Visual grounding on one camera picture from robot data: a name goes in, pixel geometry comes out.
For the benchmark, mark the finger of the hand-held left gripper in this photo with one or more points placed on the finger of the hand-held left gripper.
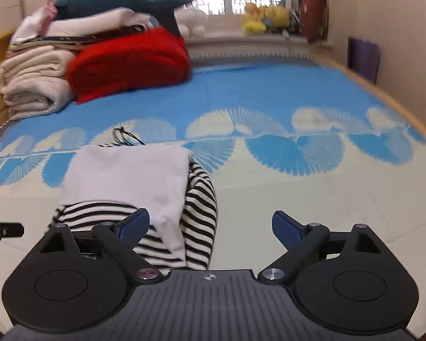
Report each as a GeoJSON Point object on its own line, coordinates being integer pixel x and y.
{"type": "Point", "coordinates": [7, 229]}

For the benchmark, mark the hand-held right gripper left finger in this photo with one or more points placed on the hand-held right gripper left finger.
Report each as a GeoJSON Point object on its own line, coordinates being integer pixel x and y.
{"type": "Point", "coordinates": [133, 227]}

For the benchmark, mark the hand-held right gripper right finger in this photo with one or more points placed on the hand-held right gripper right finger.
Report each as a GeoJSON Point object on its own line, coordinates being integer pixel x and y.
{"type": "Point", "coordinates": [285, 229]}

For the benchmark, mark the black white striped hooded top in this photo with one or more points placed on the black white striped hooded top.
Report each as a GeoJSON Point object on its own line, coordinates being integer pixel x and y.
{"type": "Point", "coordinates": [127, 174]}

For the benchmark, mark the cream folded clothes stack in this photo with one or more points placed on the cream folded clothes stack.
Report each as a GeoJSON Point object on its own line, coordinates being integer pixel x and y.
{"type": "Point", "coordinates": [92, 23]}

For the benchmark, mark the blue white patterned bed mat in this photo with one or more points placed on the blue white patterned bed mat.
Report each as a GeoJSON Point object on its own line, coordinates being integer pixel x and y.
{"type": "Point", "coordinates": [269, 88]}

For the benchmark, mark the white folded blanket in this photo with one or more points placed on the white folded blanket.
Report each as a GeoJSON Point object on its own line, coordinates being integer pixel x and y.
{"type": "Point", "coordinates": [32, 78]}

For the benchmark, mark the red folded blanket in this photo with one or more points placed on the red folded blanket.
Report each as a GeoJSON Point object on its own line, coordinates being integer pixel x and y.
{"type": "Point", "coordinates": [127, 64]}

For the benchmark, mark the yellow plush toy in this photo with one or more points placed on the yellow plush toy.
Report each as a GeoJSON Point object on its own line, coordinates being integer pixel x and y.
{"type": "Point", "coordinates": [278, 16]}
{"type": "Point", "coordinates": [254, 19]}

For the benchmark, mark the red bag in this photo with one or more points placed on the red bag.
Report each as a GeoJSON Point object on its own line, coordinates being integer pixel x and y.
{"type": "Point", "coordinates": [314, 16]}

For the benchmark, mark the white plush toy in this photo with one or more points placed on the white plush toy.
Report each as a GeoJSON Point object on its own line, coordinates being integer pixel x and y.
{"type": "Point", "coordinates": [193, 19]}

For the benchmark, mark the dark teal folded garment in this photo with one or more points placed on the dark teal folded garment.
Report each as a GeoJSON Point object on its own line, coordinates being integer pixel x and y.
{"type": "Point", "coordinates": [103, 3]}

